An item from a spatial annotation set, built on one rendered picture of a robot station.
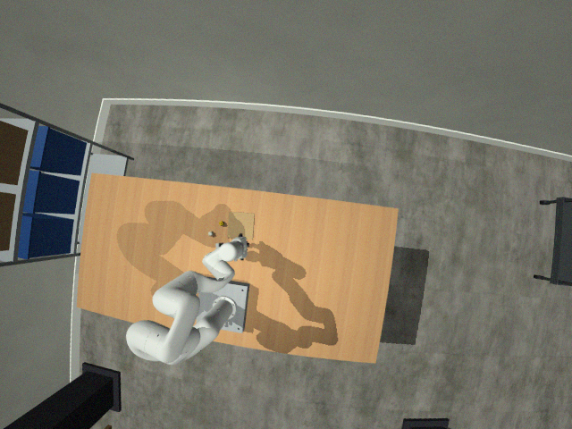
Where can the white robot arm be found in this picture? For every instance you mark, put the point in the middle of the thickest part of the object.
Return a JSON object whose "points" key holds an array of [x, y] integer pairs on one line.
{"points": [[173, 299]]}

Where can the tan square mat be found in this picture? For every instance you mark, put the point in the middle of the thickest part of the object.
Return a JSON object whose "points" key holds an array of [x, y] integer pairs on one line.
{"points": [[240, 223]]}

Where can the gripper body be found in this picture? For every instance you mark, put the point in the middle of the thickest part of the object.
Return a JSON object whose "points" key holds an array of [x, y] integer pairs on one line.
{"points": [[243, 240]]}

